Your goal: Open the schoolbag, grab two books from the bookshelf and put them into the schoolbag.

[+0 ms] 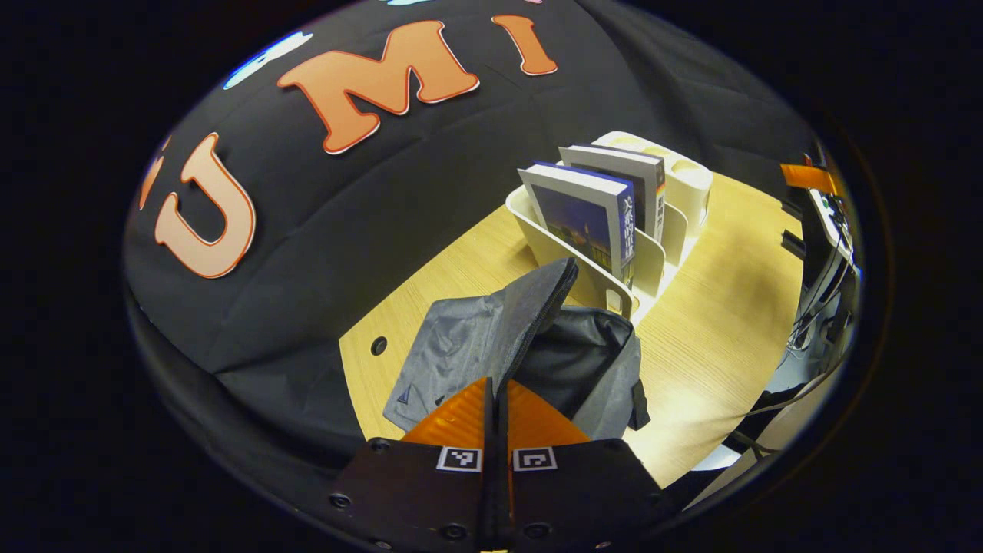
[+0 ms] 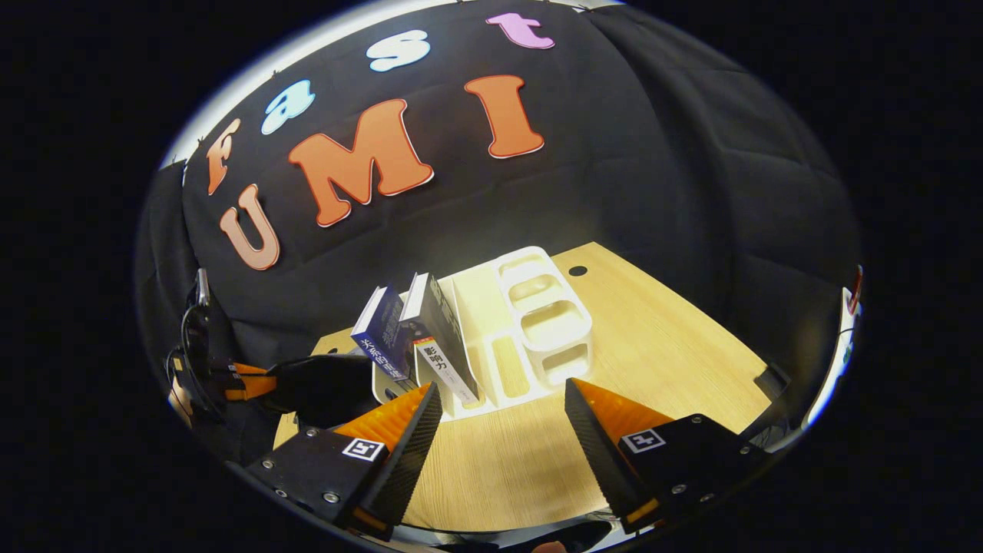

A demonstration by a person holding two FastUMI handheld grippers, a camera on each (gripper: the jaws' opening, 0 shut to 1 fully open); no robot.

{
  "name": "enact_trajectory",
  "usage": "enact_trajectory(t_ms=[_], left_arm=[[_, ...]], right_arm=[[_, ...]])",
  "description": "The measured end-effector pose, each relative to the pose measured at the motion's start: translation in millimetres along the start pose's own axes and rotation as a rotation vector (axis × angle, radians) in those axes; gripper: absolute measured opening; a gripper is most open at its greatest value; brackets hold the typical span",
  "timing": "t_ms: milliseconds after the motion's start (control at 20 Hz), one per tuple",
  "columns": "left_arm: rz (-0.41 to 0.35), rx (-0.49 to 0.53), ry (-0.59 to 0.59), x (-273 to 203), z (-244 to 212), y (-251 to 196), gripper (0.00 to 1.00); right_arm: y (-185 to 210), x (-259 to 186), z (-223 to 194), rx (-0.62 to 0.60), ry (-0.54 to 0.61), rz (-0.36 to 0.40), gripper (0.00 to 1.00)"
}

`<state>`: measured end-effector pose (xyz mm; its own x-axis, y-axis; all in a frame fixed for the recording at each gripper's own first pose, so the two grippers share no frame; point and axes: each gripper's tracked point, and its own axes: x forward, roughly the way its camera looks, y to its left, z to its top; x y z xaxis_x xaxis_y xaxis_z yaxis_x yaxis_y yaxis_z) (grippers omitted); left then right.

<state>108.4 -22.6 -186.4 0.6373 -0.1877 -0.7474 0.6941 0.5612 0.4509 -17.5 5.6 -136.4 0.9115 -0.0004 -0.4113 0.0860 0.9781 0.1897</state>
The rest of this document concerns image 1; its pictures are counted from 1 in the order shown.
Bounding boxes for blue cover book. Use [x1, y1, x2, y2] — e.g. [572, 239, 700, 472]
[518, 161, 637, 286]

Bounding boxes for white control box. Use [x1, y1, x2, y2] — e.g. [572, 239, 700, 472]
[806, 187, 855, 266]

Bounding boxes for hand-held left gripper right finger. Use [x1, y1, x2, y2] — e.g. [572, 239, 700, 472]
[498, 378, 670, 552]

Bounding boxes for grey portrait cover book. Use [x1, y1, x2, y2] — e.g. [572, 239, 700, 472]
[558, 144, 666, 243]

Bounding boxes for white bookshelf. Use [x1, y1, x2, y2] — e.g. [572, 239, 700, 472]
[505, 131, 713, 322]

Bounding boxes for grey schoolbag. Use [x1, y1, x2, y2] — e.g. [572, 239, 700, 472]
[382, 257, 652, 442]

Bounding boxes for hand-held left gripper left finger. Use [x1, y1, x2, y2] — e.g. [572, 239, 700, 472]
[329, 376, 498, 552]

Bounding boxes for black backdrop cloth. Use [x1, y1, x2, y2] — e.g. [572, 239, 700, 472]
[123, 0, 826, 492]

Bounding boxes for black cable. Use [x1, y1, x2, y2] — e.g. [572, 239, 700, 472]
[741, 230, 853, 419]

